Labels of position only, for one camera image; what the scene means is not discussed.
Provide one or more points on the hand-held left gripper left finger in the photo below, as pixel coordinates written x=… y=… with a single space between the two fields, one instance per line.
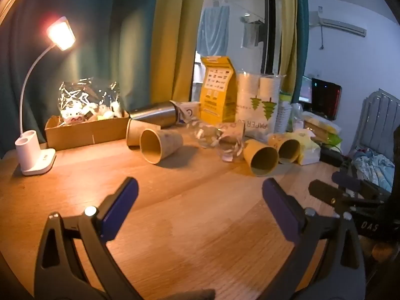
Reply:
x=120 y=206

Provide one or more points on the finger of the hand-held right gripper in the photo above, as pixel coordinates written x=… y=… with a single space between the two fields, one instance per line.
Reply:
x=325 y=192
x=345 y=179

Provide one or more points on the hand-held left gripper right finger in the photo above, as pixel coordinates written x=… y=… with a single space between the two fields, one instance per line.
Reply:
x=281 y=207

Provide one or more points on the brown paper cup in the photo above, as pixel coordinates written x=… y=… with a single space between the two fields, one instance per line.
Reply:
x=253 y=150
x=168 y=140
x=132 y=134
x=277 y=140

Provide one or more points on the blue printed blanket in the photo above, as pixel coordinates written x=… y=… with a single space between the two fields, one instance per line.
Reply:
x=373 y=167

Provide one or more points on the white and yellow tissue pack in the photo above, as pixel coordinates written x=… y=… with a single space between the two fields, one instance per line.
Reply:
x=310 y=150

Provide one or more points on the yellow and white packet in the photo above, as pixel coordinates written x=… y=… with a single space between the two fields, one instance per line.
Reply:
x=322 y=125

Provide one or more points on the grey chair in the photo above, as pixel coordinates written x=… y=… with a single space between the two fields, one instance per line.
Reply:
x=376 y=115

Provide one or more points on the cardboard tray box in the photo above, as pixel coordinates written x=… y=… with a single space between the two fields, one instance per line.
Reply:
x=84 y=131

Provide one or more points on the black computer case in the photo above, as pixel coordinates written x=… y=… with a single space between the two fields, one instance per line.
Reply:
x=326 y=98

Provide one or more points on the stack of small white cups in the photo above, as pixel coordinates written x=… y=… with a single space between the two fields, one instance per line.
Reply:
x=283 y=115

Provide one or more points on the white desk lamp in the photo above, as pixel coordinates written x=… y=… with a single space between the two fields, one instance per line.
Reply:
x=34 y=159

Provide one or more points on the stainless steel tumbler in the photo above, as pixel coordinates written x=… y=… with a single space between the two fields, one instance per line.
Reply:
x=156 y=114

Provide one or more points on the lit computer monitor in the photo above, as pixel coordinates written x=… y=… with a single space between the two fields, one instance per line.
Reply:
x=305 y=89

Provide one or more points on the pack of white paper cups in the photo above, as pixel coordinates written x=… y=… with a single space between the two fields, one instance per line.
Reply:
x=256 y=109

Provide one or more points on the clear plastic bag of toys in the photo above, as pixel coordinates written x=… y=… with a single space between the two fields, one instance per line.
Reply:
x=90 y=97

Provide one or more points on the white printed paper piece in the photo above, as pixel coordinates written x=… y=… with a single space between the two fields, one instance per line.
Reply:
x=188 y=112

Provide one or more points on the yellow carton box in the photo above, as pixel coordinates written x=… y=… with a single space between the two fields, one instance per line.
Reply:
x=217 y=100

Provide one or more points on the teal curtain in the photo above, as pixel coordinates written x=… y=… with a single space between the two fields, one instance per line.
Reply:
x=93 y=37
x=302 y=37

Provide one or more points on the white air conditioner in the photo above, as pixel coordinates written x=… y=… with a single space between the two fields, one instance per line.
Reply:
x=342 y=26

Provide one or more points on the yellow curtain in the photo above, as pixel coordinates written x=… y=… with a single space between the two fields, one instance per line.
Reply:
x=288 y=37
x=178 y=37

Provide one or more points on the hanging grey shirt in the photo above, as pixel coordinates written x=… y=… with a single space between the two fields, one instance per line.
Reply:
x=251 y=34

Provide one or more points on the hanging blue towel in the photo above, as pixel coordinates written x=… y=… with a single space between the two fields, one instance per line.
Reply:
x=213 y=31

